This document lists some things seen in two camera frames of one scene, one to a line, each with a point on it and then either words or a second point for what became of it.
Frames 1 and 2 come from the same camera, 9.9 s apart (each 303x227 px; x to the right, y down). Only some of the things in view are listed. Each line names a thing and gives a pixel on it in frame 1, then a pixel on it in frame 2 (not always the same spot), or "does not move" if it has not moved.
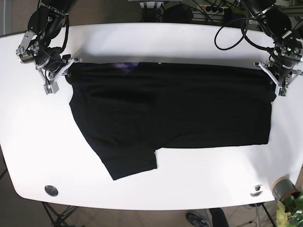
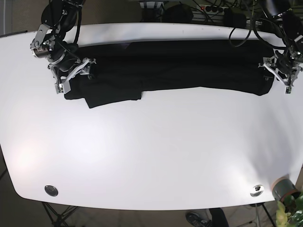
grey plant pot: x=283 y=187 does not move
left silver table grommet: x=51 y=190 does not move
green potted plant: x=290 y=213 does not move
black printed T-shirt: x=128 y=109 -> x=122 y=70
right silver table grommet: x=257 y=190 does not move
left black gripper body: x=51 y=68 -> x=84 y=66
